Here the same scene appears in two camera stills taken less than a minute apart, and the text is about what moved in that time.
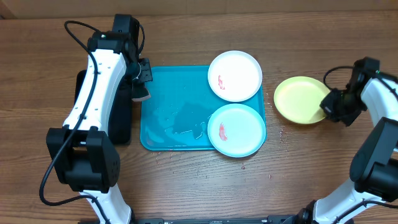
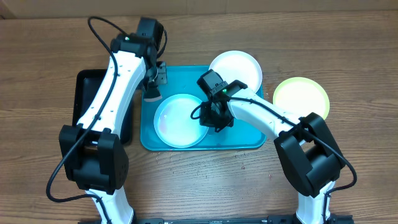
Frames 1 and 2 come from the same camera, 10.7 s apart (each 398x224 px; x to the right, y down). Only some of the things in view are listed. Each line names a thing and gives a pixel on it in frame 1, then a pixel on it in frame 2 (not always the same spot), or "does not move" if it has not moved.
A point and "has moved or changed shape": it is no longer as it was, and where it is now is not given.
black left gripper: x=147 y=76 → x=162 y=78
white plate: x=235 y=76 does not move
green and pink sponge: x=139 y=91 has moved or changed shape
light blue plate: x=236 y=130 → x=173 y=124
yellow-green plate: x=297 y=99 does not move
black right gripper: x=324 y=106 → x=209 y=121
